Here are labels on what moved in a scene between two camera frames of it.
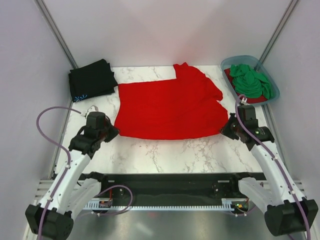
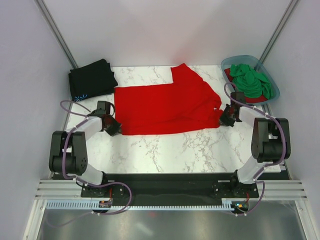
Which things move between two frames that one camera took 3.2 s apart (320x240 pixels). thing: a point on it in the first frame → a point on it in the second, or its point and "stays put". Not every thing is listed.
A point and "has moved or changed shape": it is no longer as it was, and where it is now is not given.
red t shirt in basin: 249,100 stays put
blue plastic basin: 247,75 stays put
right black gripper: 225,130 → 223,120
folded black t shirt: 92,79 stays put
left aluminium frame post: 43,8 stays put
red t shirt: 186,107 has moved or changed shape
